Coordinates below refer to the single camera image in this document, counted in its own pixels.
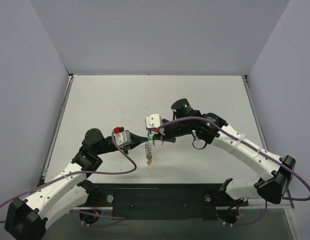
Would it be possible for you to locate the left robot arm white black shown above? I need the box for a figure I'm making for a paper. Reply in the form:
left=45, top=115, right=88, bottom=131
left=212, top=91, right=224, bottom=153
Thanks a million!
left=4, top=127, right=148, bottom=240

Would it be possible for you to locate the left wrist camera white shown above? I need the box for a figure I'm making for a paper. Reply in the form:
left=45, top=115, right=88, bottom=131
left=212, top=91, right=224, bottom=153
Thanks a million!
left=113, top=127, right=132, bottom=148

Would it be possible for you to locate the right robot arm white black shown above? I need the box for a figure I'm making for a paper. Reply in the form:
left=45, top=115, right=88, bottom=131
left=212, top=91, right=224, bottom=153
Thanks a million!
left=152, top=98, right=296, bottom=205

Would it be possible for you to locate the large keyring blue handle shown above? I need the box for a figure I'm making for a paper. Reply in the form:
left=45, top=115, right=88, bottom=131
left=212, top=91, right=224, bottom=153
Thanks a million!
left=144, top=130, right=154, bottom=166

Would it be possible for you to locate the aluminium rail frame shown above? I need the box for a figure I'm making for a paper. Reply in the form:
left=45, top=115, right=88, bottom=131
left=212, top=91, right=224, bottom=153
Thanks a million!
left=19, top=74, right=295, bottom=240

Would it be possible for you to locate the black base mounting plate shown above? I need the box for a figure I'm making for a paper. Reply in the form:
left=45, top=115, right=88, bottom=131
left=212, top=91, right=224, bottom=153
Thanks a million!
left=82, top=183, right=248, bottom=222

